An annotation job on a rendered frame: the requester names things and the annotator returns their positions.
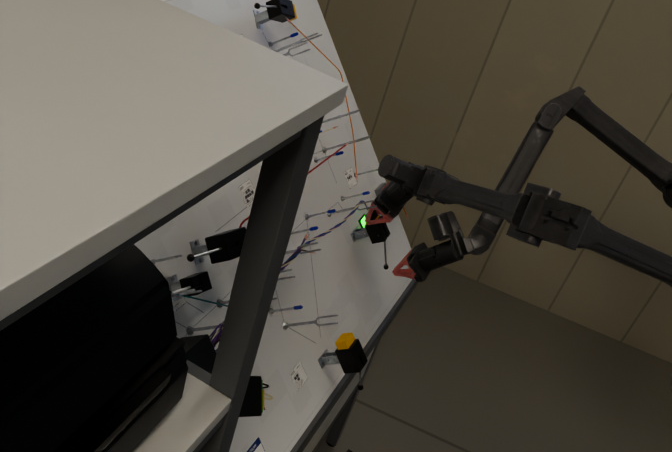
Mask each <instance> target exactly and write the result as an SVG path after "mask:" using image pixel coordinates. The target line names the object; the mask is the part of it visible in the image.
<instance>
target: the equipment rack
mask: <svg viewBox="0 0 672 452"><path fill-rule="evenodd" d="M347 88H348V84H346V83H344V82H342V81H340V80H337V79H335V78H333V77H331V76H328V75H326V74H324V73H322V72H320V71H317V70H315V69H313V68H311V67H308V66H306V65H304V64H302V63H300V62H297V61H295V60H293V59H291V58H288V57H286V56H284V55H282V54H280V53H277V52H275V51H273V50H271V49H269V48H266V47H264V46H262V45H260V44H257V43H255V42H253V41H251V40H249V39H246V38H244V37H242V36H240V35H237V34H235V33H233V32H231V31H229V30H226V29H224V28H222V27H220V26H217V25H215V24H213V23H211V22H209V21H206V20H204V19H202V18H200V17H197V16H195V15H193V14H191V13H189V12H186V11H184V10H182V9H180V8H177V7H175V6H173V5H171V4H169V3H166V2H164V1H162V0H0V331H1V330H2V329H4V328H5V327H7V326H9V325H10V324H12V323H13V322H15V321H16V320H18V319H19V318H21V317H22V316H24V315H26V314H27V313H29V312H30V311H32V310H33V309H35V308H36V307H38V306H39V305H41V304H42V303H44V302H46V301H47V300H49V299H50V298H52V297H53V296H55V295H56V294H58V293H59V292H61V291H62V290H64V289H66V288H67V287H69V286H70V285H72V284H73V283H75V282H76V281H78V280H79V279H81V278H83V277H84V276H86V275H87V274H89V273H90V272H92V271H93V270H95V269H96V268H98V267H99V266H101V265H103V264H104V263H106V262H107V261H109V260H110V259H112V258H113V257H115V256H116V255H118V254H119V253H121V252H123V251H124V250H126V249H127V248H129V247H130V246H132V245H133V244H135V243H136V242H138V241H140V240H141V239H143V238H144V237H146V236H147V235H149V234H150V233H152V232H153V231H155V230H156V229H158V228H160V227H161V226H163V225H164V224H166V223H167V222H169V221H170V220H172V219H173V218H175V217H176V216H178V215H180V214H181V213H183V212H184V211H186V210H187V209H189V208H190V207H192V206H193V205H195V204H196V203H198V202H200V201H201V200H203V199H204V198H206V197H207V196H209V195H210V194H212V193H213V192H215V191H217V190H218V189H220V188H221V187H223V186H224V185H226V184H227V183H229V182H230V181H232V180H233V179H235V178H237V177H238V176H240V175H241V174H243V173H244V172H246V171H247V170H249V169H250V168H252V167H253V166H255V165H257V164H258V163H260V162H261V161H263V162H262V166H261V170H260V174H259V178H258V183H257V187H256V191H255V195H254V199H253V203H252V208H251V212H250V216H249V220H248V224H247V229H246V233H245V237H244V241H243V245H242V249H241V254H240V258H239V262H238V266H237V270H236V274H235V279H234V283H233V287H232V291H231V295H230V299H229V304H228V308H227V312H226V316H225V320H224V324H223V329H222V333H221V337H220V341H219V345H218V349H217V354H216V358H215V362H214V366H213V370H212V374H210V373H208V372H207V371H205V370H204V369H202V368H200V367H199V366H197V365H195V364H194V363H192V362H190V361H189V360H187V362H186V363H187V366H188V372H187V376H186V381H185V386H184V390H183V395H182V398H181V399H180V401H179V402H178V403H177V404H176V405H175V406H174V407H173V408H172V409H171V410H170V411H169V412H168V413H167V415H166V416H165V417H164V418H163V419H162V420H161V421H160V422H159V423H158V424H157V425H156V426H155V427H154V429H153V430H152V431H151V432H150V433H149V434H148V435H147V436H146V437H145V438H144V439H143V440H142V441H141V443H140V444H139V445H138V446H137V447H136V448H135V449H134V450H133V451H132V452H229V450H230V446H231V443H232V439H233V436H234V432H235V429H236V425H237V422H238V418H239V415H240V411H241V408H242V404H243V401H244V397H245V393H246V390H247V386H248V383H249V379H250V376H251V372H252V369H253V365H254V362H255V358H256V355H257V351H258V348H259V344H260V341H261V337H262V334H263V330H264V326H265V323H266V319H267V316H268V312H269V309H270V305H271V302H272V298H273V295H274V291H275V288H276V284H277V281H278V277H279V274H280V270H281V266H282V263H283V259H284V256H285V252H286V249H287V245H288V242H289V238H290V235H291V231H292V228H293V224H294V221H295V217H296V214H297V210H298V207H299V203H300V199H301V196H302V192H303V189H304V185H305V182H306V178H307V175H308V171H309V168H310V164H311V161H312V157H313V154H314V150H315V147H316V143H317V140H318V136H319V132H320V129H321V125H322V122H323V118H324V115H325V114H327V113H329V112H330V111H332V110H333V109H335V108H336V107H338V106H340V105H341V104H343V101H344V98H345V95H346V91H347Z"/></svg>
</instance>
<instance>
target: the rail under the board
mask: <svg viewBox="0 0 672 452"><path fill-rule="evenodd" d="M416 285H417V281H416V280H414V279H412V281H411V282H410V283H409V285H408V286H407V288H406V289H405V290H404V292H403V293H402V295H401V296H400V298H399V299H398V300H397V302H396V303H395V305H394V306H393V307H392V309H391V310H390V312H389V313H388V314H387V316H386V317H385V319H384V320H383V322H382V323H381V324H380V326H379V327H378V329H377V330H376V331H375V333H374V334H373V336H372V337H371V338H370V340H369V341H368V343H367V344H366V346H365V347H364V348H363V351H364V353H365V355H366V358H367V357H368V356H369V354H370V353H371V351H372V350H373V348H374V347H375V346H376V344H377V343H378V341H379V340H380V338H381V337H382V335H383V334H384V332H385V331H386V330H387V328H388V327H389V325H390V324H391V322H392V321H393V319H394V318H395V316H396V315H397V314H398V312H399V311H400V309H401V308H402V306H403V305H404V303H405V302H406V300H407V299H408V298H409V296H410V295H411V293H412V292H413V290H414V289H415V287H416ZM355 375H356V373H347V374H345V375H344V377H343V378H342V379H341V381H340V382H339V384H338V385H337V386H336V388H335V389H334V391H333V392H332V393H331V395H330V396H329V398H328V399H327V401H326V402H325V403H324V405H323V406H322V408H321V409H320V410H319V412H318V413H317V415H316V416H315V417H314V419H313V420H312V422H311V423H310V425H309V426H308V427H307V429H306V430H305V432H304V433H303V434H302V436H301V437H300V439H299V440H298V441H297V443H296V444H295V446H294V447H293V448H292V450H291V451H290V452H303V450H304V449H305V447H306V446H307V444H308V443H309V442H310V440H311V439H312V437H313V436H314V434H315V433H316V431H317V430H318V428H319V427H320V426H321V424H322V423H323V421H324V420H325V418H326V417H327V415H328V414H329V412H330V411H331V410H332V408H333V407H334V405H335V404H336V402H337V401H338V399H339V398H340V396H341V395H342V394H343V392H344V391H345V389H346V388H347V386H348V385H349V383H350V382H351V380H352V379H353V378H354V376H355Z"/></svg>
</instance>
